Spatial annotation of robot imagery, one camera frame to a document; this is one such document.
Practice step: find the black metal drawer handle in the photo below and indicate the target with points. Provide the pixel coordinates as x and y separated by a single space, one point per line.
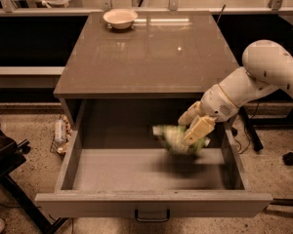
152 217

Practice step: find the white bowl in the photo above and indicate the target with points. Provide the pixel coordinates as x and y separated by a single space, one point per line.
120 18

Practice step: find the clear plastic bottle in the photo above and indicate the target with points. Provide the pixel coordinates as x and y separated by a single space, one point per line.
60 131

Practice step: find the black office chair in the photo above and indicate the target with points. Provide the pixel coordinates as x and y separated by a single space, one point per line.
11 157

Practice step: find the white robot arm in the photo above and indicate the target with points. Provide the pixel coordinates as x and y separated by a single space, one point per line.
267 67

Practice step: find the grey cabinet with glossy top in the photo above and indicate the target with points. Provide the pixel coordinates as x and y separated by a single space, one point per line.
173 54

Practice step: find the open grey top drawer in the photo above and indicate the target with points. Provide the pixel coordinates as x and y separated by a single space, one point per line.
114 165

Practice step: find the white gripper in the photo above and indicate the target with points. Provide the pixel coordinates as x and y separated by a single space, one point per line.
215 102

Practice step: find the green jalapeno chip bag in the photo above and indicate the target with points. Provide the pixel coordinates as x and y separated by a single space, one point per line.
172 139

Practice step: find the black stand leg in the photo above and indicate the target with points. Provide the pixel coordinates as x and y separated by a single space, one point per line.
257 145

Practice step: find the black caster wheel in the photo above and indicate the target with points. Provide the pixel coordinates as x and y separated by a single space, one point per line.
288 159

